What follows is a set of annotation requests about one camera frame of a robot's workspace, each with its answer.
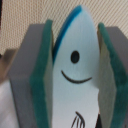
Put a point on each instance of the gripper teal padded right finger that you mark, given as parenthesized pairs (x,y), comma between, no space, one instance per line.
(113,88)

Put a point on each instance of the gripper teal padded left finger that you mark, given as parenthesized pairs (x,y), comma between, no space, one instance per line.
(31,77)

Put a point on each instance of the beige woven placemat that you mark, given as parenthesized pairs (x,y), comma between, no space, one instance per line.
(17,15)

